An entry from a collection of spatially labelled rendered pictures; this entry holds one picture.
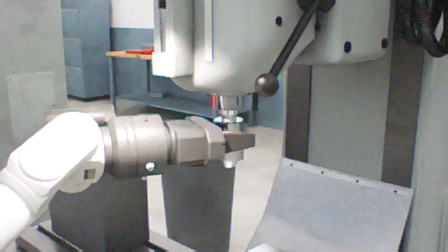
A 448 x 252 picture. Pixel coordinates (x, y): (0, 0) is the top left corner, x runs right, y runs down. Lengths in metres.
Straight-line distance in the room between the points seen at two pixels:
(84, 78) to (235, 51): 7.40
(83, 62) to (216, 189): 5.54
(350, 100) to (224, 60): 0.47
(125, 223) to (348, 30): 0.60
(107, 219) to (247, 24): 0.55
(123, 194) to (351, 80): 0.53
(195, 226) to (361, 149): 1.83
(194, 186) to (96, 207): 1.67
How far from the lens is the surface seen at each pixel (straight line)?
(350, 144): 1.04
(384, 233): 1.00
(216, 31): 0.60
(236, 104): 0.69
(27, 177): 0.60
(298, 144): 1.10
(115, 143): 0.64
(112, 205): 0.99
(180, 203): 2.70
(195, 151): 0.66
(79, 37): 7.91
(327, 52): 0.72
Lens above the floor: 1.42
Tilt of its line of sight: 14 degrees down
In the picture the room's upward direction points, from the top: straight up
